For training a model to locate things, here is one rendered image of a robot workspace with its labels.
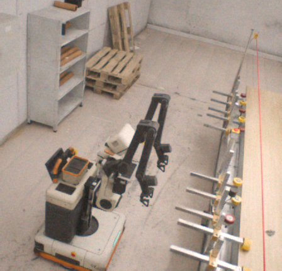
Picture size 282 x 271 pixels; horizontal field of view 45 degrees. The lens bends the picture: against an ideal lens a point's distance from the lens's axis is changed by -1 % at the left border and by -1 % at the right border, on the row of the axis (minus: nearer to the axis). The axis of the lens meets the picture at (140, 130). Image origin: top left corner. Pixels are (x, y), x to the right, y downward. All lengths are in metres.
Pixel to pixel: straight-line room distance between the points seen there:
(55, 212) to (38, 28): 2.37
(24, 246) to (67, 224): 0.68
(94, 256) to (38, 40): 2.67
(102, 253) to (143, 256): 0.54
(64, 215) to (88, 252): 0.41
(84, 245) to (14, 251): 0.68
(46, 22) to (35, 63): 0.56
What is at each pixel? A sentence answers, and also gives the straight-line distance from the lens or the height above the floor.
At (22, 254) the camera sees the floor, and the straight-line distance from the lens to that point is 3.41.
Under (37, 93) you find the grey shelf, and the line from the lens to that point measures 4.76.
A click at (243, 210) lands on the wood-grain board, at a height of 0.90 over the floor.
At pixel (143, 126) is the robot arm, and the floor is 1.61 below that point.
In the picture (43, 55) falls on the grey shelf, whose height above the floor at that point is 1.08.
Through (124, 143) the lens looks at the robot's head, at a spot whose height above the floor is 1.34.
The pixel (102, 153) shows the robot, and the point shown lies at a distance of 2.49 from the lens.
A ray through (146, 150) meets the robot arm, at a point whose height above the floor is 1.43.
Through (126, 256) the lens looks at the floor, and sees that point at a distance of 3.43.
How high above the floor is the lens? 2.69
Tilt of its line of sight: 31 degrees down
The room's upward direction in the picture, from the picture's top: 11 degrees clockwise
